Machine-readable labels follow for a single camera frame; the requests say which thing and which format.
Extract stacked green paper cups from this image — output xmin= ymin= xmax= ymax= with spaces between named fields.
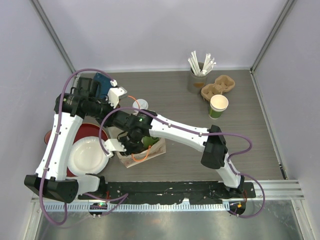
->
xmin=208 ymin=94 xmax=229 ymax=119

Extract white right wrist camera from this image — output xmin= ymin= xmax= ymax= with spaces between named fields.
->
xmin=102 ymin=138 xmax=127 ymax=158

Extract white paper plate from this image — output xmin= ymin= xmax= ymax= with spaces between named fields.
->
xmin=67 ymin=136 xmax=109 ymax=176

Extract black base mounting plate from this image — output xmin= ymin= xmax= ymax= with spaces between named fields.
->
xmin=92 ymin=181 xmax=256 ymax=205

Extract white plastic lid stack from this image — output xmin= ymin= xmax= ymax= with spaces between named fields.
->
xmin=135 ymin=98 xmax=149 ymax=110

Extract pink floral mug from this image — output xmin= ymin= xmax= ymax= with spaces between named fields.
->
xmin=44 ymin=130 xmax=52 ymax=145

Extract blue ceramic dish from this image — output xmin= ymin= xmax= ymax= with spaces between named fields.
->
xmin=93 ymin=72 xmax=112 ymax=99

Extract grey straw holder cup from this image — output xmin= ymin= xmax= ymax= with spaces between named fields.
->
xmin=187 ymin=68 xmax=208 ymax=94

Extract brown pulp cup carrier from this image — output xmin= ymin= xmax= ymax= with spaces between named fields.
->
xmin=200 ymin=75 xmax=236 ymax=102

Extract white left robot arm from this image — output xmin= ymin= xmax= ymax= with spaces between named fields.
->
xmin=24 ymin=77 xmax=112 ymax=204

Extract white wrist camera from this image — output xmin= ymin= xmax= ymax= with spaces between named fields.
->
xmin=102 ymin=138 xmax=127 ymax=158
xmin=106 ymin=79 xmax=128 ymax=109

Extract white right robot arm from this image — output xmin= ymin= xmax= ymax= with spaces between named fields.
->
xmin=104 ymin=110 xmax=244 ymax=198

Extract white slotted cable duct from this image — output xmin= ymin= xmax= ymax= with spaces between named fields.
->
xmin=42 ymin=201 xmax=230 ymax=213

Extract bear print paper bag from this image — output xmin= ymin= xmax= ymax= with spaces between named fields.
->
xmin=107 ymin=95 xmax=167 ymax=169

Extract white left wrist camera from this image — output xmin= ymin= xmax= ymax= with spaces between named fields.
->
xmin=106 ymin=79 xmax=128 ymax=109

